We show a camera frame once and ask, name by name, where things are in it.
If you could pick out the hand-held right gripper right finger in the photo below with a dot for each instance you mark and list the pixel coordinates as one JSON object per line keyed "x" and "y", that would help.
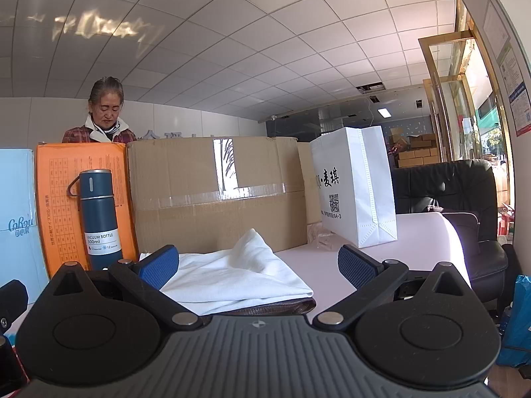
{"x": 357, "y": 266}

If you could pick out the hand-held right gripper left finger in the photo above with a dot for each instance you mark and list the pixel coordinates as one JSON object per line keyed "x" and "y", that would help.
{"x": 159, "y": 266}

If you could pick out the clear plastic wrapper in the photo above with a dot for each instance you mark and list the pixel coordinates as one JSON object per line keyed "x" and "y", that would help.
{"x": 325, "y": 236}

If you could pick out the large taped cardboard box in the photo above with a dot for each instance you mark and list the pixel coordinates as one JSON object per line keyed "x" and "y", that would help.
{"x": 186, "y": 215}

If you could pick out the white cloth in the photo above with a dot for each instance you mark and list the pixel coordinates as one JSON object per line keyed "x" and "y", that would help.
{"x": 232, "y": 273}

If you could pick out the large light blue carton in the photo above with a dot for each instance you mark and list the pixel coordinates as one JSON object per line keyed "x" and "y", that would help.
{"x": 16, "y": 224}

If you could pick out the dark blue vacuum bottle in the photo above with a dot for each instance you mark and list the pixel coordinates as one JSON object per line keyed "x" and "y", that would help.
{"x": 101, "y": 215}

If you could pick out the dark brown leather box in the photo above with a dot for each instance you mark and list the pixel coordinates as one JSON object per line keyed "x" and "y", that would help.
{"x": 290, "y": 306}

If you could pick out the white non-woven bag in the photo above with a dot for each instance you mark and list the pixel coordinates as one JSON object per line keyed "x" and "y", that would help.
{"x": 356, "y": 182}

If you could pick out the orange printed box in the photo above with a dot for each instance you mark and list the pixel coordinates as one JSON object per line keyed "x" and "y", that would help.
{"x": 58, "y": 199}

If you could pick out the black leather armchair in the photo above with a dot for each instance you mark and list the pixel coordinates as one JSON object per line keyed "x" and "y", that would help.
{"x": 452, "y": 190}

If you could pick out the stack of small cardboard boxes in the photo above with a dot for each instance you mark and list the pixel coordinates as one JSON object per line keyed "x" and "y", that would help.
{"x": 419, "y": 149}

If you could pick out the ceiling light panel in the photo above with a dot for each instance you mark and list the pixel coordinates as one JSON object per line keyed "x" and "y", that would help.
{"x": 385, "y": 112}

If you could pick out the red fire extinguisher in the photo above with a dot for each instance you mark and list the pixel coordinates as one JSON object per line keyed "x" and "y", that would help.
{"x": 507, "y": 219}

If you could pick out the blue plastic bag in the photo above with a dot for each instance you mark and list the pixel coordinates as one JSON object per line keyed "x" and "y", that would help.
{"x": 516, "y": 323}

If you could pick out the gold framed glass door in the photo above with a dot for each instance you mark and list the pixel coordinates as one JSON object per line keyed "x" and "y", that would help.
{"x": 460, "y": 91}

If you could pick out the wall notice sheets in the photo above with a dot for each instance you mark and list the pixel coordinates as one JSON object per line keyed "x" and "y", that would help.
{"x": 512, "y": 74}

